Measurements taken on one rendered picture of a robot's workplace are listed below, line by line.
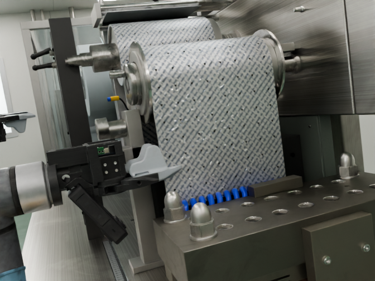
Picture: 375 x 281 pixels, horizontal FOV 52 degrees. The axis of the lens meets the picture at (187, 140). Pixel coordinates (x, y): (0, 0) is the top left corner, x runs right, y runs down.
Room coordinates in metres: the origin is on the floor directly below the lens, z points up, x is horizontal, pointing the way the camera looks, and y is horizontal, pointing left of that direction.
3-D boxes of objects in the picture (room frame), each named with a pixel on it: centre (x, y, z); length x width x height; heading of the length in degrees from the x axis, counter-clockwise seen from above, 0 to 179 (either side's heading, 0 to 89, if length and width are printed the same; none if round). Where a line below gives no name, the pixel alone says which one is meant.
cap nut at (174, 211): (0.57, 0.04, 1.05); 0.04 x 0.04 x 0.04
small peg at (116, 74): (0.69, 0.11, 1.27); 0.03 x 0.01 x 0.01; 108
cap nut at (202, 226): (0.48, 0.00, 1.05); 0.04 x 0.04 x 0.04
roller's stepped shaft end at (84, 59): (0.91, 0.22, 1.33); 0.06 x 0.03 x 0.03; 108
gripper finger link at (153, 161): (0.62, 0.06, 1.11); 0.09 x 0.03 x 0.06; 107
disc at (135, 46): (0.70, 0.07, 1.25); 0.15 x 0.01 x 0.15; 18
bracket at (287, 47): (0.79, -0.22, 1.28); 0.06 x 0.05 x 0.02; 108
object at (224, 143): (0.68, -0.06, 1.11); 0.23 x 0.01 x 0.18; 108
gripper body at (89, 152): (0.60, 0.16, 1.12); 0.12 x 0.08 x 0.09; 108
